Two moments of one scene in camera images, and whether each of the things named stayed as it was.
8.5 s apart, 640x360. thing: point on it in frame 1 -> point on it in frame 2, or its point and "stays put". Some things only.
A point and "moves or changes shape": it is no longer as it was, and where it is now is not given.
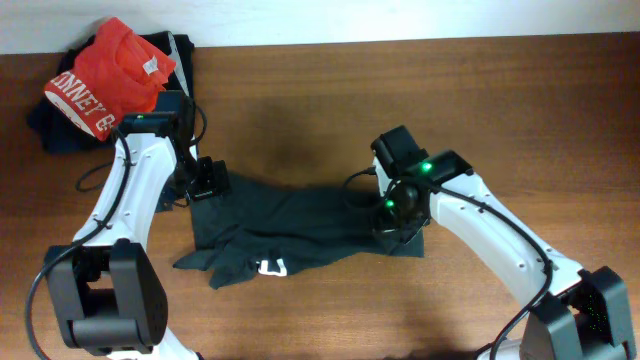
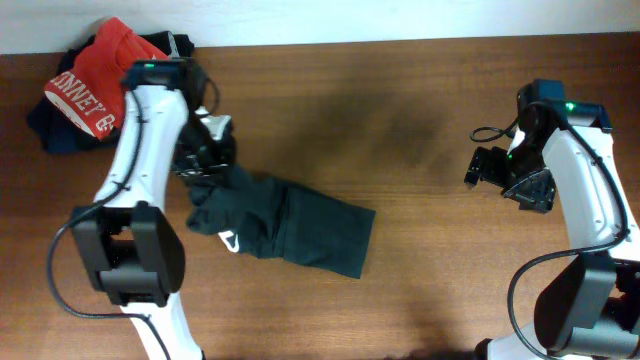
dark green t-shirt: (264, 227) moves or changes shape
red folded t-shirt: (116, 74) stays put
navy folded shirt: (59, 134) stays put
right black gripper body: (395, 235) -> (530, 189)
